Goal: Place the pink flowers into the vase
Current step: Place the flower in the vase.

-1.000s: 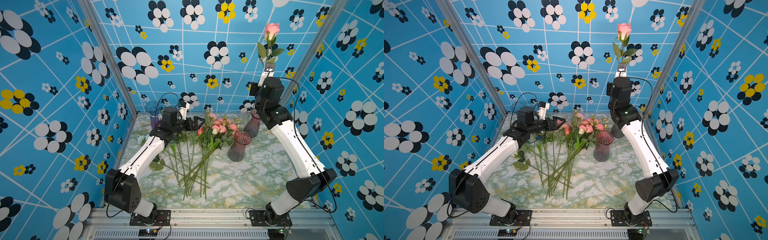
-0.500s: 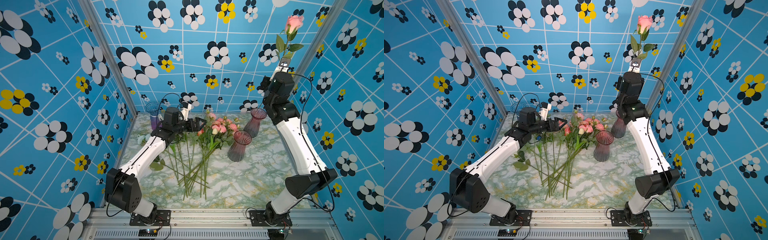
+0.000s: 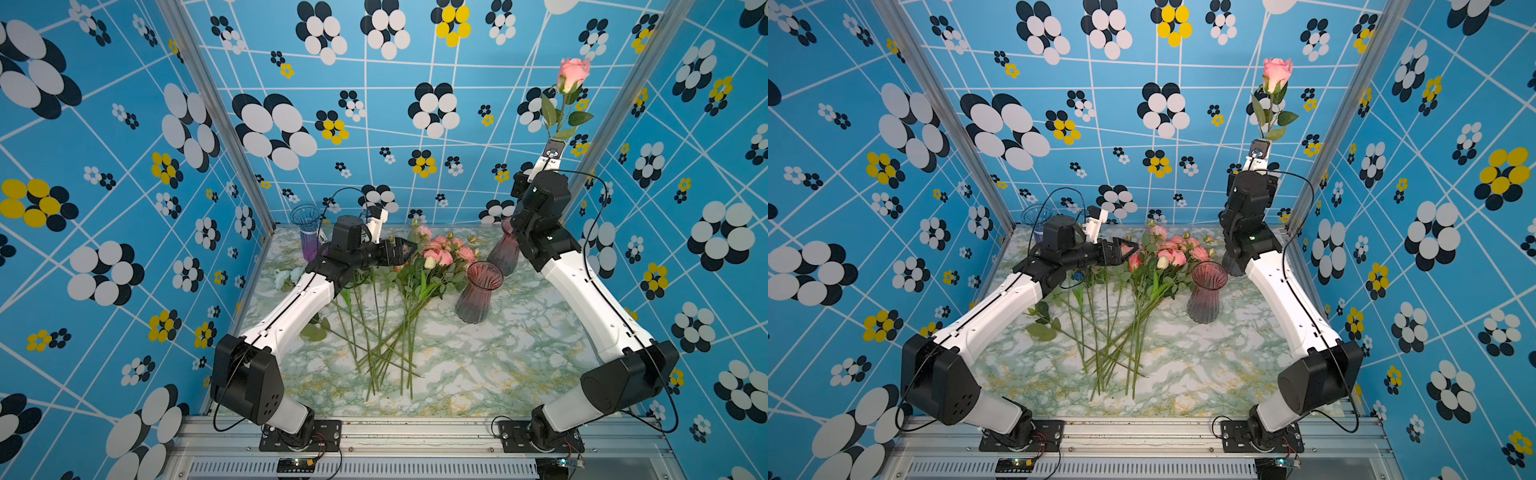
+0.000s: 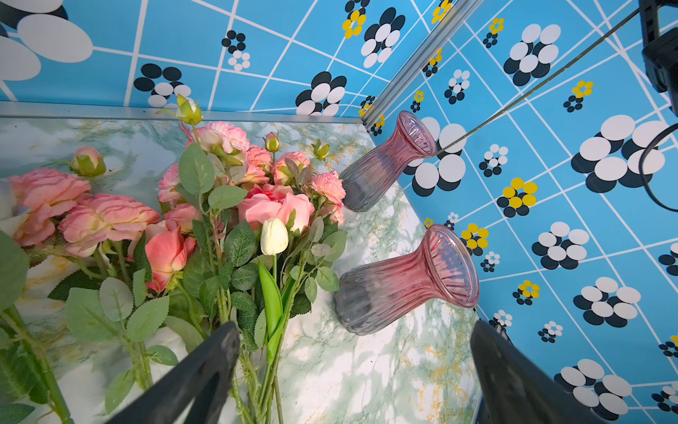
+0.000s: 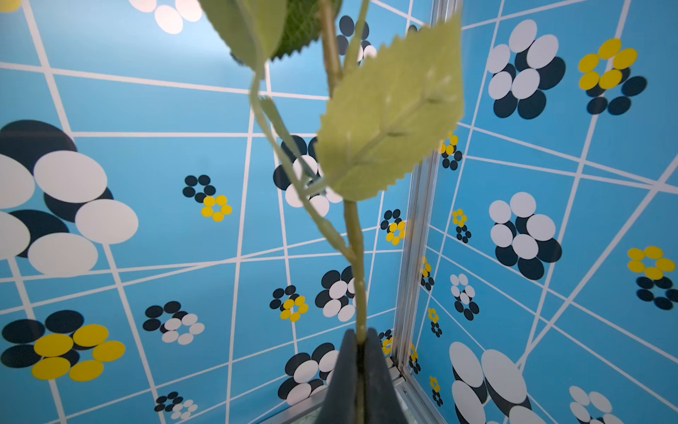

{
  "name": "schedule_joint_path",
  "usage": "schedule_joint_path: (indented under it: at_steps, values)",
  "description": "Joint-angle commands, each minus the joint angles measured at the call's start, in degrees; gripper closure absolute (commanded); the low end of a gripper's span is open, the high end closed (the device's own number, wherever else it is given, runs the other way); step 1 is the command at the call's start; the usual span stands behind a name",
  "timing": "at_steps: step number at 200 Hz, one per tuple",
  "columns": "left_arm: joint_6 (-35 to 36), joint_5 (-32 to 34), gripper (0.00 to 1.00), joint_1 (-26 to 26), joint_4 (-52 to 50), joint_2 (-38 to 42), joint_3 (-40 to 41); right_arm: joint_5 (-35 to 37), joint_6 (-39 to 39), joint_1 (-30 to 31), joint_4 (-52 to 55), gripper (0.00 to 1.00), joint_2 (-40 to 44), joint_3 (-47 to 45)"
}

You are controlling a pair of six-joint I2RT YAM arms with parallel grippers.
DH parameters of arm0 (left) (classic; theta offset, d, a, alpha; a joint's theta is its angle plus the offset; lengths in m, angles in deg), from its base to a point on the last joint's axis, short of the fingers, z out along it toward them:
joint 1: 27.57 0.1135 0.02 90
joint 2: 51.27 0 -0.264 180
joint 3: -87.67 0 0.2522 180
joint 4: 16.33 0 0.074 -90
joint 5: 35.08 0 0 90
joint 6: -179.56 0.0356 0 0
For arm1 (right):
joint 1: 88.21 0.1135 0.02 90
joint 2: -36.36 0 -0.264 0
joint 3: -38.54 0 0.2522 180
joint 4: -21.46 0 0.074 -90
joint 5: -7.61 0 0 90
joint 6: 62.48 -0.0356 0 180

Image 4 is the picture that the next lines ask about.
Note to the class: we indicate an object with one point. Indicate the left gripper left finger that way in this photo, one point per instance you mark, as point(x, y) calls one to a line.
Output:
point(199, 385)

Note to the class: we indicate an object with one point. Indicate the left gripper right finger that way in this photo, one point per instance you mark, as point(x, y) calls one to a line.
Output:
point(514, 390)

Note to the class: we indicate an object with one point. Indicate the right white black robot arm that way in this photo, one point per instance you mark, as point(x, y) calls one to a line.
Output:
point(659, 50)

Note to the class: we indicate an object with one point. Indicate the pile of artificial flowers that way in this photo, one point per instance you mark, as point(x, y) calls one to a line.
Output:
point(244, 239)

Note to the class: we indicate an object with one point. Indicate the front pink grey glass vase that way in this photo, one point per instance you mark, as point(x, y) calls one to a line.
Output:
point(373, 296)

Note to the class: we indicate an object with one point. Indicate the pink grey glass vase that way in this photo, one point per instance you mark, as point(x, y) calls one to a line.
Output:
point(373, 296)
point(366, 180)

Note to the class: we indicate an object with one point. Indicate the rear pink grey glass vase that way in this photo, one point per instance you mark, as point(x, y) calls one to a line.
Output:
point(366, 180)

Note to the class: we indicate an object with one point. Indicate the right corner aluminium post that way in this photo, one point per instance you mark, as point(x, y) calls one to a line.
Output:
point(435, 40)

